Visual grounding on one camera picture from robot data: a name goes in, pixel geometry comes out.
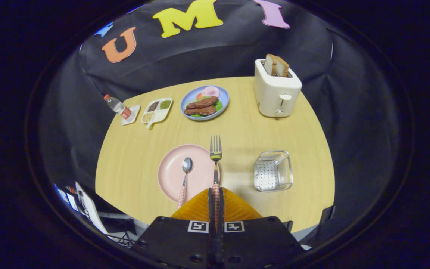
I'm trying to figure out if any metal wire basket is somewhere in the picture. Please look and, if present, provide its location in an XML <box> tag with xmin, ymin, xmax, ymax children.
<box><xmin>254</xmin><ymin>150</ymin><xmax>294</xmax><ymax>192</ymax></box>

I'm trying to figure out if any white flat panel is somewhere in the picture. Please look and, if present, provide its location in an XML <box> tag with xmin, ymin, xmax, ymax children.
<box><xmin>75</xmin><ymin>182</ymin><xmax>109</xmax><ymax>234</ymax></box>

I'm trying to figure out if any blue plate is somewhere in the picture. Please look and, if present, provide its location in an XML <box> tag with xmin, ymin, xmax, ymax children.
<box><xmin>180</xmin><ymin>86</ymin><xmax>230</xmax><ymax>121</ymax></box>

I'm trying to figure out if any green lettuce leaf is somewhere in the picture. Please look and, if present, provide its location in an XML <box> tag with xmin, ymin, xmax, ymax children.
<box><xmin>191</xmin><ymin>98</ymin><xmax>224</xmax><ymax>118</ymax></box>

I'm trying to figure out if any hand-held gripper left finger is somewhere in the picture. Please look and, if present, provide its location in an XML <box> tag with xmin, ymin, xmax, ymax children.
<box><xmin>131</xmin><ymin>188</ymin><xmax>217</xmax><ymax>269</ymax></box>

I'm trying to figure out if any toast slice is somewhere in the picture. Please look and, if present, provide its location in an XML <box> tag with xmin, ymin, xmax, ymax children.
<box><xmin>275</xmin><ymin>56</ymin><xmax>290</xmax><ymax>78</ymax></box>
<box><xmin>264</xmin><ymin>53</ymin><xmax>277</xmax><ymax>76</ymax></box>

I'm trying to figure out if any spoon with red checked handle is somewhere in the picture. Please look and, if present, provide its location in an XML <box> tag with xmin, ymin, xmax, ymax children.
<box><xmin>177</xmin><ymin>157</ymin><xmax>193</xmax><ymax>210</ymax></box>

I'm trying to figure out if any small white square coaster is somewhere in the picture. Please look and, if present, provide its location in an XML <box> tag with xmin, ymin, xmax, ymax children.
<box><xmin>121</xmin><ymin>105</ymin><xmax>141</xmax><ymax>126</ymax></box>

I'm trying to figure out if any pink plate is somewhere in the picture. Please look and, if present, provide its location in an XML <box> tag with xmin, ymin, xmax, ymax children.
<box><xmin>158</xmin><ymin>144</ymin><xmax>221</xmax><ymax>204</ymax></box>

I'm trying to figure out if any white toaster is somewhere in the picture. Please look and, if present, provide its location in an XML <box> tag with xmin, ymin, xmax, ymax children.
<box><xmin>254</xmin><ymin>59</ymin><xmax>302</xmax><ymax>118</ymax></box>

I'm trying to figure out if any brown meat slice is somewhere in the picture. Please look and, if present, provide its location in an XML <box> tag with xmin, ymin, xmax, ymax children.
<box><xmin>186</xmin><ymin>96</ymin><xmax>219</xmax><ymax>109</ymax></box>
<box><xmin>184</xmin><ymin>105</ymin><xmax>217</xmax><ymax>116</ymax></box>

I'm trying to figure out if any fork with red checked handle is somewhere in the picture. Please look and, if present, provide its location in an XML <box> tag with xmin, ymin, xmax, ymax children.
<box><xmin>210</xmin><ymin>135</ymin><xmax>223</xmax><ymax>228</ymax></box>

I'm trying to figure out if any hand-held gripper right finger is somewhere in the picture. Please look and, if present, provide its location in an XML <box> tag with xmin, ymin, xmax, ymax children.
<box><xmin>217</xmin><ymin>188</ymin><xmax>306</xmax><ymax>269</ymax></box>

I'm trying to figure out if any plastic bottle with red cap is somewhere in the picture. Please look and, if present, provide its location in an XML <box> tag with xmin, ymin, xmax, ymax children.
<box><xmin>104</xmin><ymin>94</ymin><xmax>132</xmax><ymax>120</ymax></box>

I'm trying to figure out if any white divided condiment tray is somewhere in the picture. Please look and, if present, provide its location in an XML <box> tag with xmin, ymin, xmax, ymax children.
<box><xmin>141</xmin><ymin>98</ymin><xmax>173</xmax><ymax>129</ymax></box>

